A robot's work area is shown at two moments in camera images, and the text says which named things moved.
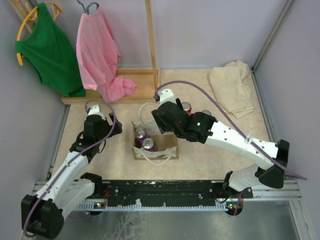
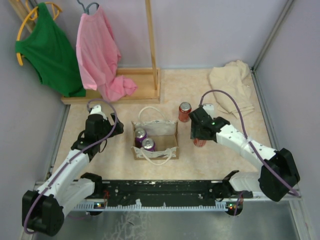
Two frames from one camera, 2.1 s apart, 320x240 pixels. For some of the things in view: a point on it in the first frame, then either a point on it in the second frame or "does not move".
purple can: [148, 144] does not move
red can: [187, 107] does not move
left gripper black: [117, 129] does not move
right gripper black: [162, 127] → [195, 133]
